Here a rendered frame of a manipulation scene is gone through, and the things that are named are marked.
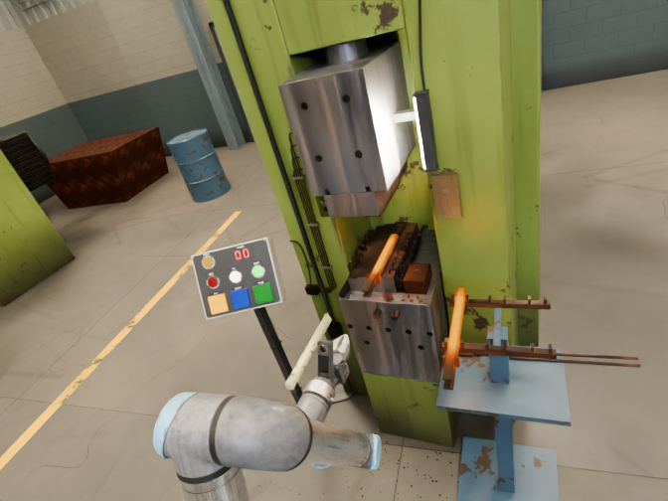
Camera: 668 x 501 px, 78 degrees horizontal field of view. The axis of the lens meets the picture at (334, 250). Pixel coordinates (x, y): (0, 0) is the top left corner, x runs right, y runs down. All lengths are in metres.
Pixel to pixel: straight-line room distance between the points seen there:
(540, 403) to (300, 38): 1.41
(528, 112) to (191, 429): 1.61
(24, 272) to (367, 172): 5.07
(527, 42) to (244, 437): 1.59
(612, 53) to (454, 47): 6.21
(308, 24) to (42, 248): 5.05
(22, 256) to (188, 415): 5.27
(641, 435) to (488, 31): 1.85
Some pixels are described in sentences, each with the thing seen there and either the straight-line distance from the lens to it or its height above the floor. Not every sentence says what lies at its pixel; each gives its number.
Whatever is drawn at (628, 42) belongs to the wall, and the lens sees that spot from 7.54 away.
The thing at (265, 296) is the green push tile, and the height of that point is 1.00.
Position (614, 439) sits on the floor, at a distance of 2.40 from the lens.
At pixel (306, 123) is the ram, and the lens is 1.44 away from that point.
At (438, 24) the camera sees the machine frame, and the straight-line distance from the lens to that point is 1.38.
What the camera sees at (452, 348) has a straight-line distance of 1.32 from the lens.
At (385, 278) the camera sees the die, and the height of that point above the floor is 0.99.
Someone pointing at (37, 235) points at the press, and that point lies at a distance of 6.05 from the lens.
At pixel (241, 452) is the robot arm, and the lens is 0.77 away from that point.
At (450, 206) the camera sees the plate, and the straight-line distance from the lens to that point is 1.54.
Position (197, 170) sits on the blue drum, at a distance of 6.06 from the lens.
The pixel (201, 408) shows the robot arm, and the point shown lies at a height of 1.42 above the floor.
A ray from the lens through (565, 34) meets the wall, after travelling 7.34.
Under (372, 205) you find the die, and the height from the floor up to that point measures 1.31.
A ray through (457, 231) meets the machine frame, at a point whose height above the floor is 1.12.
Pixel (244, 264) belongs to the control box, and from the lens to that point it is 1.76.
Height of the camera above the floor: 1.95
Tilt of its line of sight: 30 degrees down
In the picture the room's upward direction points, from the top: 17 degrees counter-clockwise
